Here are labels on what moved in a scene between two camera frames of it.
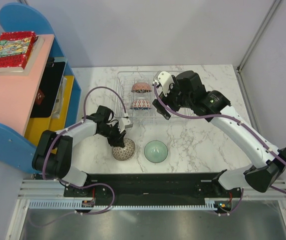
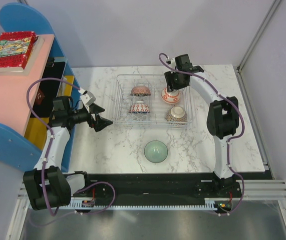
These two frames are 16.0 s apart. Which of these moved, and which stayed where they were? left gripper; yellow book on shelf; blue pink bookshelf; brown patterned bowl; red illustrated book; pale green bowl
Moved: brown patterned bowl; left gripper
Stayed: pale green bowl; red illustrated book; blue pink bookshelf; yellow book on shelf
